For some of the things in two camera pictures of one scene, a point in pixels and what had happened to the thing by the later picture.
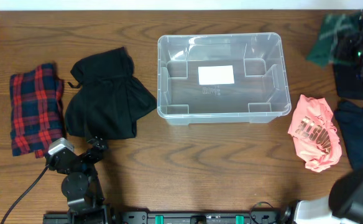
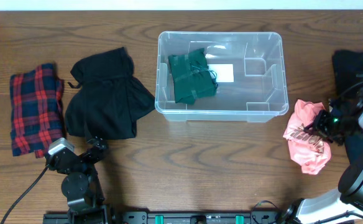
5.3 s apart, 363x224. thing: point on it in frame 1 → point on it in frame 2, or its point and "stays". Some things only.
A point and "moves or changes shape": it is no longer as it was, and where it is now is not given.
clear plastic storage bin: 224,78 stays
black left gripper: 94,157 stays
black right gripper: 349,40 → 317,126
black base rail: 170,216 stays
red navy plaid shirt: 36,114 stays
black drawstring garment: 108,100 stays
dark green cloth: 321,53 → 192,78
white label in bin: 215,74 stays
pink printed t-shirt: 314,134 moves or changes shape
